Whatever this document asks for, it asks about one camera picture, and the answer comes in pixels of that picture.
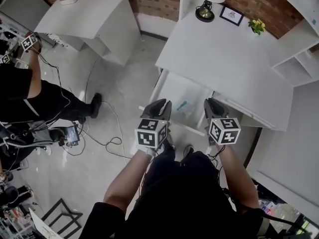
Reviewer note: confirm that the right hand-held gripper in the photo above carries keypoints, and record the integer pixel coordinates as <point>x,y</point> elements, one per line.
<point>224,132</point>

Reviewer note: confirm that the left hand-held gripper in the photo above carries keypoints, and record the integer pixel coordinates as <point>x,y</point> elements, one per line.
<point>149,133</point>

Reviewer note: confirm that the clear plastic item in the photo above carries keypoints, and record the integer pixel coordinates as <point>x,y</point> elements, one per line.
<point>185,107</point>

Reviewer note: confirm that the white drawer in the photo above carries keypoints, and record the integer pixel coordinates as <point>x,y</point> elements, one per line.
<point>182,88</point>

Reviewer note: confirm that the person's left forearm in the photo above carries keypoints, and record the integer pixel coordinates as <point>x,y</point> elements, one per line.
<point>127,178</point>

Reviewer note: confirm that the person's right forearm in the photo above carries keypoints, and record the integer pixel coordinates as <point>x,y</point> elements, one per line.
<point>239,175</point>

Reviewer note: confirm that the white desk with shelves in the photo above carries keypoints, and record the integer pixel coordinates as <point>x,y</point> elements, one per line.
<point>224,56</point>

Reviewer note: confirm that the white cabinet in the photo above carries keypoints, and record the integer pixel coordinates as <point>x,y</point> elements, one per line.
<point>289,146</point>

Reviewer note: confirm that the yellow flower potted plant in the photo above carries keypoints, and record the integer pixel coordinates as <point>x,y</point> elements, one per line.
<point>257,26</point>

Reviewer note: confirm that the black device with screen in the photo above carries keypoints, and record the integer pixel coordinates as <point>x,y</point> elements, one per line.
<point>71,134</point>

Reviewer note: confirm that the person's black clothing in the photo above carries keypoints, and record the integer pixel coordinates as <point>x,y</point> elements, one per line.
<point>179,203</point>

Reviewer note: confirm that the plain white desk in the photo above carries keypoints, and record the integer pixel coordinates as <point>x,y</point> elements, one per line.
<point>87,24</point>

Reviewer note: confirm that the grey chair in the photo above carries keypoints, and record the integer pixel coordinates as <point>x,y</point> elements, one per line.
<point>25,138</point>

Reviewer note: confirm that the white paper sheet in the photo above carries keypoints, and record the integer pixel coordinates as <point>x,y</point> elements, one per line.
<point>42,226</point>

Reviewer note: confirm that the black picture frame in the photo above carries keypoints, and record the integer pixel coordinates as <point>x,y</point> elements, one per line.
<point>231,15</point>

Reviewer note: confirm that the black metal frame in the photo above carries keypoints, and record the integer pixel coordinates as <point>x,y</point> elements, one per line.
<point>62,218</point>

